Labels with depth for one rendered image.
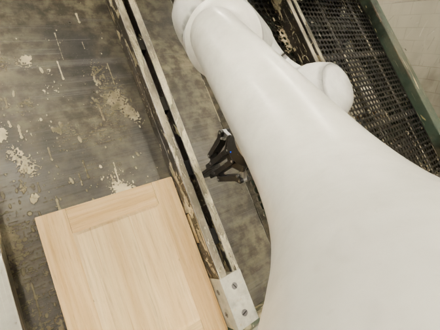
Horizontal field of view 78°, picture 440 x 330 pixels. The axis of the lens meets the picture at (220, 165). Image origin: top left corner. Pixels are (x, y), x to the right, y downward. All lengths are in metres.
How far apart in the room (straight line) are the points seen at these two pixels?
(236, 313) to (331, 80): 0.55
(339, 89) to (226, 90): 0.23
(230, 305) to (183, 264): 0.14
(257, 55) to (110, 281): 0.59
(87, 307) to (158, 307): 0.15
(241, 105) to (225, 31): 0.09
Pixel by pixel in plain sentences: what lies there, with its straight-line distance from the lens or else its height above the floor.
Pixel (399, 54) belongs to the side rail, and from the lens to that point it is 1.88.
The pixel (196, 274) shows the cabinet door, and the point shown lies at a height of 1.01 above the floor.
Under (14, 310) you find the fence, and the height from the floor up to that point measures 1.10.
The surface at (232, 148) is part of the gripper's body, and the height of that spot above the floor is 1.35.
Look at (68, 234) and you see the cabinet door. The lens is 0.68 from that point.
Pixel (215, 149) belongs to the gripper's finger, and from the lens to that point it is 0.64.
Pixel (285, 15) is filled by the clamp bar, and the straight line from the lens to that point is 1.33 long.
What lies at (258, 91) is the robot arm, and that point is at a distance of 0.16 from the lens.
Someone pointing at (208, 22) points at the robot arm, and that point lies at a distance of 0.27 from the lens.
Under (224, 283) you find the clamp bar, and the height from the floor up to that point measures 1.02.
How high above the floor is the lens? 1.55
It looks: 26 degrees down
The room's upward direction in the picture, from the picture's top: straight up
